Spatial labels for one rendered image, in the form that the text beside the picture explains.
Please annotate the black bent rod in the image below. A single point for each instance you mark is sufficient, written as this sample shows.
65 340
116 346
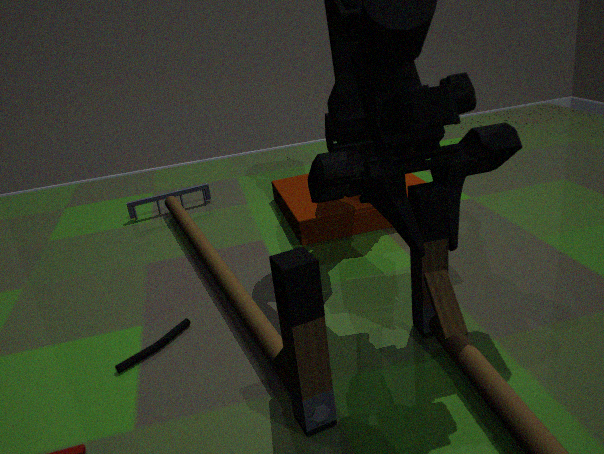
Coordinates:
152 348

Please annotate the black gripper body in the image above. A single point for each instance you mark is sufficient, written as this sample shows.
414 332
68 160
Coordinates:
332 173

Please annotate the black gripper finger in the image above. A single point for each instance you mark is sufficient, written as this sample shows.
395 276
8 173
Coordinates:
452 178
387 193

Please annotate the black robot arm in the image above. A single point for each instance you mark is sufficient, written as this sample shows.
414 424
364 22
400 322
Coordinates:
373 42

